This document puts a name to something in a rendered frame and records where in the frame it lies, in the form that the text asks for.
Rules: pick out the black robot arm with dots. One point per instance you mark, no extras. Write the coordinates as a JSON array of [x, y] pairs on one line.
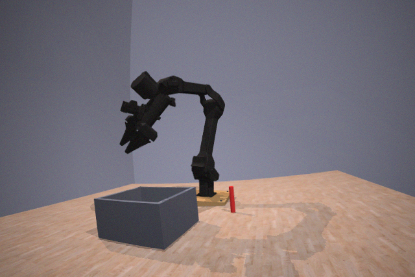
[[203, 165]]

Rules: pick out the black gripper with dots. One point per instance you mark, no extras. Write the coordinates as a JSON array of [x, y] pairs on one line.
[[144, 126]]

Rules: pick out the dark red peg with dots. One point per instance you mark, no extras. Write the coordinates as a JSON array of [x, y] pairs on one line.
[[232, 200]]

